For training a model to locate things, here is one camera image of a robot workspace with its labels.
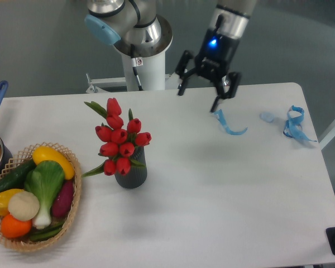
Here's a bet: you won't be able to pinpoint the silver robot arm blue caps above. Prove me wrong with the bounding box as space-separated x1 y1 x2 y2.
84 1 256 112

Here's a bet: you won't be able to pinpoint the blue ribbon strip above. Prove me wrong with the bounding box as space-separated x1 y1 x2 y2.
212 109 248 136

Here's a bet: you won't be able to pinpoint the red tulip bouquet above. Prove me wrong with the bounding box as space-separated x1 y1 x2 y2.
83 98 152 177

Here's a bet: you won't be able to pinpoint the green bok choy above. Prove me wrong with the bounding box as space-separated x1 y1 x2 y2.
24 160 65 229

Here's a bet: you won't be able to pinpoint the dark green cucumber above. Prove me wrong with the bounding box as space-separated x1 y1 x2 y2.
0 159 36 193

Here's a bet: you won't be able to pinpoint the yellow bell pepper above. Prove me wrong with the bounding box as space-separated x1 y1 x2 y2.
0 189 23 217

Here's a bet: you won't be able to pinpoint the light blue bottle cap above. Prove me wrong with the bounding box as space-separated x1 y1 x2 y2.
259 112 275 123

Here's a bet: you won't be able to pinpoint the white metal base frame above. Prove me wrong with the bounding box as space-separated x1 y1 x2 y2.
87 68 179 93

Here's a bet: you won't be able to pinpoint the dark grey ribbed vase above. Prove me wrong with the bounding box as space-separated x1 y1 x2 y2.
115 147 147 189

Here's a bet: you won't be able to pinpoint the yellow squash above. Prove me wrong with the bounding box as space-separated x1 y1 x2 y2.
32 146 75 180

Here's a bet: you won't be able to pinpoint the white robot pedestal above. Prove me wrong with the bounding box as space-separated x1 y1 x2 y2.
116 49 165 92

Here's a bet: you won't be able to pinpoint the tangled blue ribbon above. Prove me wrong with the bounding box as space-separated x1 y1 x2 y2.
283 106 316 142

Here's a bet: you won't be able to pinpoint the purple sweet potato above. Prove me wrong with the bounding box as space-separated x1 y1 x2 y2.
51 180 74 218

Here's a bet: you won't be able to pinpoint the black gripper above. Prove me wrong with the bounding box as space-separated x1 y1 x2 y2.
175 33 242 113

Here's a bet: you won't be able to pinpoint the woven wicker basket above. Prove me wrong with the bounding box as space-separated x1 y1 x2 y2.
0 142 82 252

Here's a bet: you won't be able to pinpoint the beige round bun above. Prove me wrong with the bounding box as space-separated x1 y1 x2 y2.
8 191 40 221

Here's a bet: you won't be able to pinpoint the orange fruit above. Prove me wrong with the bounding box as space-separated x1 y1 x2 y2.
0 214 32 238

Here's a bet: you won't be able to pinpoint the green bean pods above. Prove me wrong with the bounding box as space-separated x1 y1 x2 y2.
28 222 64 242

